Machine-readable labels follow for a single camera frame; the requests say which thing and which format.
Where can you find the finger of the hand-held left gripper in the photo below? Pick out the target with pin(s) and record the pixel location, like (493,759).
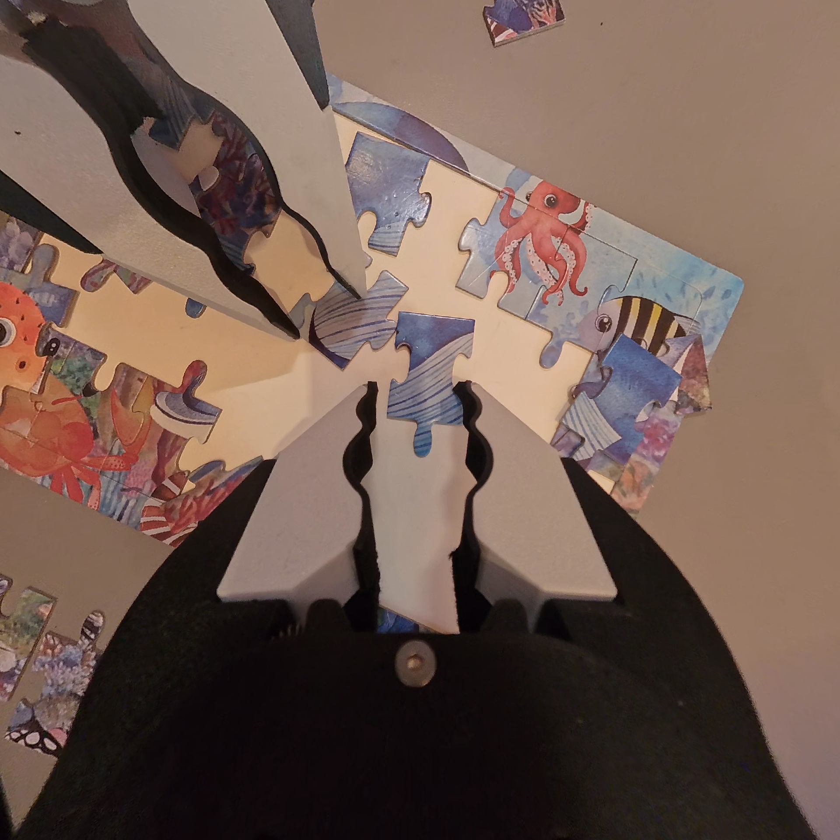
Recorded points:
(262,79)
(52,151)

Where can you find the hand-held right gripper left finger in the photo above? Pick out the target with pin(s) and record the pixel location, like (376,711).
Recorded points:
(282,538)

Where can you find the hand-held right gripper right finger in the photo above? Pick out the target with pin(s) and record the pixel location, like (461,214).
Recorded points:
(551,538)

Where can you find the red coral navy puzzle piece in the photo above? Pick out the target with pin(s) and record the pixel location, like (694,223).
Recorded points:
(108,272)

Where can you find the blue whale eye puzzle piece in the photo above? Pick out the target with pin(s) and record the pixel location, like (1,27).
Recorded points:
(387,177)

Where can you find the orange pufferfish puzzle piece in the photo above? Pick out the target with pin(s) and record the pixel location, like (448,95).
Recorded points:
(19,315)

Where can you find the blue and striped puzzle piece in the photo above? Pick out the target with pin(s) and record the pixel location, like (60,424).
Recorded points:
(426,367)

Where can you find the purple and navy puzzle piece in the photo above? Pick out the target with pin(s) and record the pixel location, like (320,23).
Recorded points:
(695,380)

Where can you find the ocean print puzzle board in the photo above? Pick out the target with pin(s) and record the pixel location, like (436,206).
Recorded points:
(216,334)

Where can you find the grey blue red-striped puzzle piece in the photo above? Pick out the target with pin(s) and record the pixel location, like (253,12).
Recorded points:
(525,16)

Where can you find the pale striped whale puzzle piece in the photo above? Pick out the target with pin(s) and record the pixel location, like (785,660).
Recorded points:
(354,315)

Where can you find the pile of loose puzzle pieces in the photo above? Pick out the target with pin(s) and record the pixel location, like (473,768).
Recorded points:
(59,663)

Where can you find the group of assembled puzzle pieces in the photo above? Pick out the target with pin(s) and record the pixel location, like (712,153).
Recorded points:
(544,229)

